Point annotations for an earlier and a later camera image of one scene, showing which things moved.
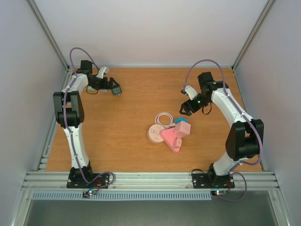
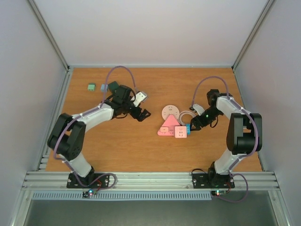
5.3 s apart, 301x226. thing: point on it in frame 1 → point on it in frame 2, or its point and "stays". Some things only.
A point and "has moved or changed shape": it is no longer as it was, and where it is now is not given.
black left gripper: [106, 86] → [142, 117]
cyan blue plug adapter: [180, 118] → [188, 129]
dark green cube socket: [116, 90] has moved or changed shape
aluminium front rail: [149, 181] stays
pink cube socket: [182, 129] stays
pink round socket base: [154, 135] → [170, 109]
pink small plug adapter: [178, 142] → [164, 129]
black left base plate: [87, 180] stays
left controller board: [86, 194] stays
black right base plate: [207, 181] stays
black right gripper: [190, 110] → [196, 121]
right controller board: [218, 192] stays
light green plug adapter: [90, 88] stays
